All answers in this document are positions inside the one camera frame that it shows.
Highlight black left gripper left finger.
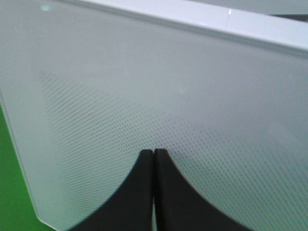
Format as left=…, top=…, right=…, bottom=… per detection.
left=71, top=149, right=154, bottom=231

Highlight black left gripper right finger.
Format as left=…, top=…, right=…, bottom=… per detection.
left=154, top=149, right=245, bottom=231

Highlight white microwave door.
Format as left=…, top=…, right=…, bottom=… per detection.
left=0, top=0, right=308, bottom=231

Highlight white microwave oven body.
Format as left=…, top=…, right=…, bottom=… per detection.
left=194, top=0, right=308, bottom=15

